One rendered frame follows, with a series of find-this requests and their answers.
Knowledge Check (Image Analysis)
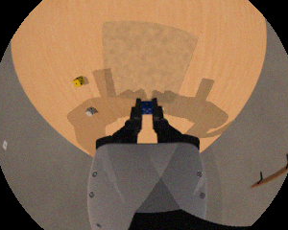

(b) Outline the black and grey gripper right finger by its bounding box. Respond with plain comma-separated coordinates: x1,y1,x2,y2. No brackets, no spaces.
152,98,200,151

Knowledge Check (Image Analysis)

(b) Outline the yellow die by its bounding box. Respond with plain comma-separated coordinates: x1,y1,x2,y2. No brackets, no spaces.
73,76,84,87

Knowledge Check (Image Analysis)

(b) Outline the blue die with white pips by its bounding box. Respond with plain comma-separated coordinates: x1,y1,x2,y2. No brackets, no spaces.
141,101,153,115

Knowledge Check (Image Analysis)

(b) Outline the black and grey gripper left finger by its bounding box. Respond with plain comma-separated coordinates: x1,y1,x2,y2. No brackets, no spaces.
96,98,142,149

